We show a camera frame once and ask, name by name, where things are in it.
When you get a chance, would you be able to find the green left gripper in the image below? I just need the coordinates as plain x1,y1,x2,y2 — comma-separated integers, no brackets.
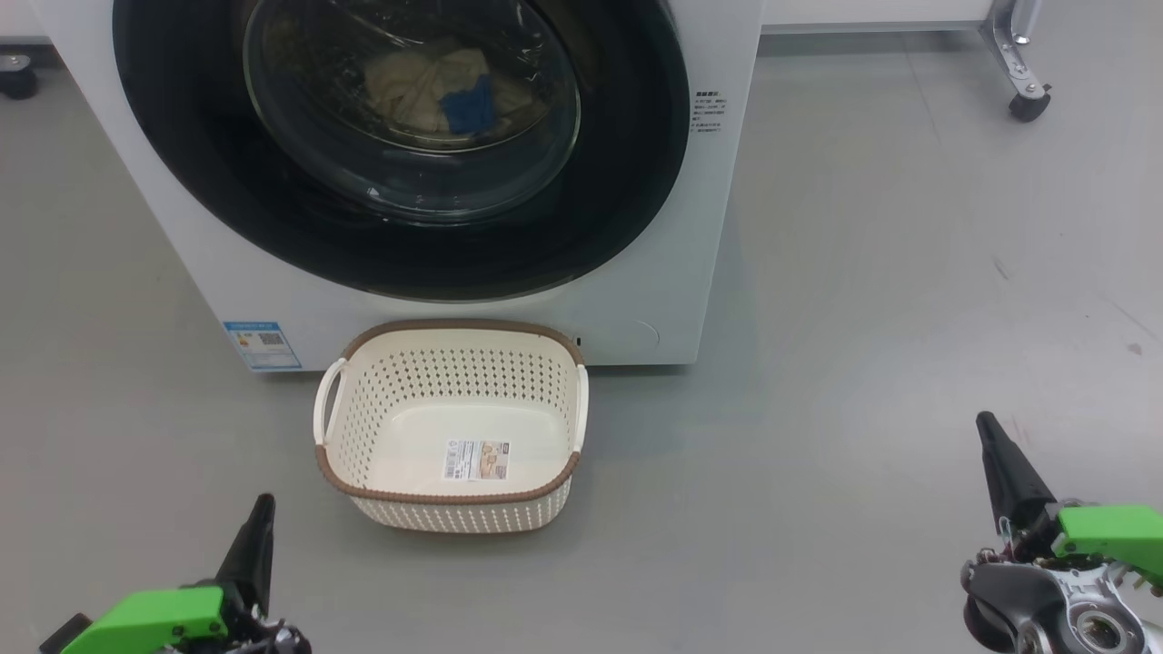
59,493,311,654

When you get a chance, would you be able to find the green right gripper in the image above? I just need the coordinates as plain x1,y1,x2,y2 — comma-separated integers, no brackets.
976,411,1163,583

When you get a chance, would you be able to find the cream garment with blue trim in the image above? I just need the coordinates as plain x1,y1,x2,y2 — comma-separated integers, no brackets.
363,47,552,152

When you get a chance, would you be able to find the round glass washing machine door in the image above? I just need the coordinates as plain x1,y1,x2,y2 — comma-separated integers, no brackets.
112,0,691,304

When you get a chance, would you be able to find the white basket product label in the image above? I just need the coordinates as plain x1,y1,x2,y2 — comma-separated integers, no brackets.
442,440,512,484

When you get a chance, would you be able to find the cream perforated basket brown rim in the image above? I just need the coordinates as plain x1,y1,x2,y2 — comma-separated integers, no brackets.
313,319,591,534

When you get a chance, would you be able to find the white front-load washing machine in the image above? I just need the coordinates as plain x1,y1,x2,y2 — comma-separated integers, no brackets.
27,0,765,374

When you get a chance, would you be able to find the blue energy label sticker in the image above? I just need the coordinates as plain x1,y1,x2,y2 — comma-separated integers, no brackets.
223,321,303,372

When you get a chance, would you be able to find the metal leg with black caster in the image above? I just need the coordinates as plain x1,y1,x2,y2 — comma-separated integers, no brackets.
979,0,1054,124

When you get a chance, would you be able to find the black caster wheel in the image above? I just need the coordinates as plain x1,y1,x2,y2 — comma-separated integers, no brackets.
0,54,40,100

